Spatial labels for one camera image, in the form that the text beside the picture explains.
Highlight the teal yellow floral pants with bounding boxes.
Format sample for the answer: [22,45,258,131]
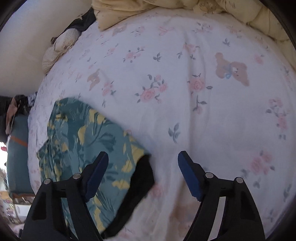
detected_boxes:
[37,98,154,239]

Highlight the white floral bed sheet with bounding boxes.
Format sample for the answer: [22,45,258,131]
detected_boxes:
[28,8,295,240]

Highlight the dark clothes pile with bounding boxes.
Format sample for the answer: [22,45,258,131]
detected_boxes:
[65,8,96,33]

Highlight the cream yellow quilt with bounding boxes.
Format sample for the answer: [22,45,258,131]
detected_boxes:
[91,0,296,50]

